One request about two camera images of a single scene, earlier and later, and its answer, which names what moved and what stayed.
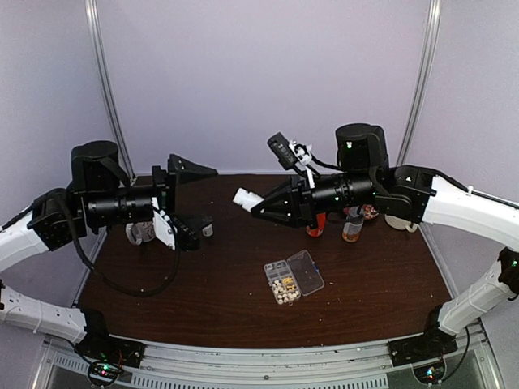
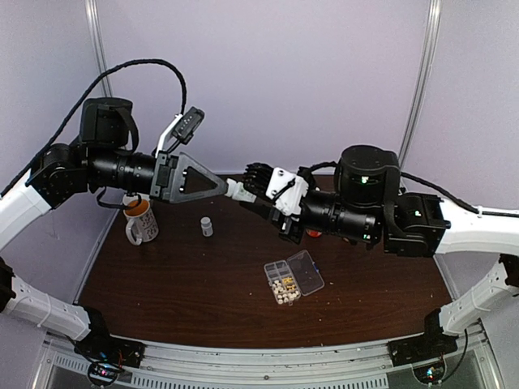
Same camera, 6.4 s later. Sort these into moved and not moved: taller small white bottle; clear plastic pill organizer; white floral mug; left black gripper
Moved: left black gripper
Not moved: clear plastic pill organizer; white floral mug; taller small white bottle
